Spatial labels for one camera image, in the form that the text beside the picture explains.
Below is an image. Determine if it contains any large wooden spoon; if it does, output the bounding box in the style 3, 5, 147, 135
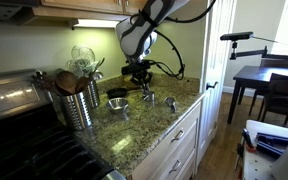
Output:
54, 70, 79, 97

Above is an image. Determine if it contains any bright window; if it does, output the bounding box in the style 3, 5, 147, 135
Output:
270, 6, 288, 57

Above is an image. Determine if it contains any small steel utensil holder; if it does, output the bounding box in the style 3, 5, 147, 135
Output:
85, 78, 102, 109

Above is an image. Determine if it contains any small steel measuring cup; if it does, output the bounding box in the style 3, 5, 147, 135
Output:
164, 96, 178, 113

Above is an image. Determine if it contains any dark wooden chair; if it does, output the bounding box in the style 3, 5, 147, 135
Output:
259, 72, 288, 126
248, 58, 288, 117

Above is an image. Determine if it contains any steel drawer handle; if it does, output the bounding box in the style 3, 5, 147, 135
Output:
168, 159, 182, 174
170, 129, 186, 144

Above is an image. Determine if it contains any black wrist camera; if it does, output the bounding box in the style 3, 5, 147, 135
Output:
121, 63, 152, 76

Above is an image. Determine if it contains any small wooden spoon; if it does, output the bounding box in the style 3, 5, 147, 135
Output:
75, 75, 91, 94

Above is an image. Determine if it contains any black bar clamp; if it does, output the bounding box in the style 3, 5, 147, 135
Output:
235, 128, 258, 171

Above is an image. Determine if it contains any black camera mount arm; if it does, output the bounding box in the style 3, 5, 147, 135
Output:
229, 40, 288, 63

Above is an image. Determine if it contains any white robot platform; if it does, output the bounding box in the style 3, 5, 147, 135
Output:
242, 119, 288, 180

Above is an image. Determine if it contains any dark slotted spatula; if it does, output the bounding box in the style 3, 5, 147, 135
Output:
30, 69, 55, 93

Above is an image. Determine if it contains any black cast iron pan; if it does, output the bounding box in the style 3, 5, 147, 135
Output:
106, 86, 142, 100

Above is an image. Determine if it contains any steel ladle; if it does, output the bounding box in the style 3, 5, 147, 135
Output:
91, 70, 104, 82

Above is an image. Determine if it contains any dark wooden dining table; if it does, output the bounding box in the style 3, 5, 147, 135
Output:
226, 64, 288, 125

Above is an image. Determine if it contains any white drawer cabinet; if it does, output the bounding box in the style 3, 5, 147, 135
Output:
127, 96, 203, 180

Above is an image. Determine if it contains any white panel door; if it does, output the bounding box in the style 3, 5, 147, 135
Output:
194, 0, 238, 169

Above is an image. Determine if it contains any black door handle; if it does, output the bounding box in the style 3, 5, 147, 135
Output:
205, 81, 220, 91

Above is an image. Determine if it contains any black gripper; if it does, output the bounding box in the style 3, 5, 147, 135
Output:
132, 70, 154, 95

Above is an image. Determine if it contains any black stereo camera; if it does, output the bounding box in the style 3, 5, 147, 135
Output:
219, 31, 254, 42

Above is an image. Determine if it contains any wide shallow steel bowl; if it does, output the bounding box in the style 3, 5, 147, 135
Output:
104, 97, 131, 115

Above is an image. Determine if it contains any wooden upper cabinet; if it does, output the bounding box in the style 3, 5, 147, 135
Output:
17, 0, 148, 24

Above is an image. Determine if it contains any large steel utensil holder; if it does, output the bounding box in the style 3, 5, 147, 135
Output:
61, 89, 94, 132

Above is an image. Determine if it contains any wire skimmer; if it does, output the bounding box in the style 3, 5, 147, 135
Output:
65, 59, 92, 78

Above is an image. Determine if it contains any stainless steel gas stove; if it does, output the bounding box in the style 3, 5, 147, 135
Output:
0, 68, 127, 180

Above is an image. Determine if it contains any under-cabinet light strip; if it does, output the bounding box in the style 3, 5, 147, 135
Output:
73, 18, 120, 29

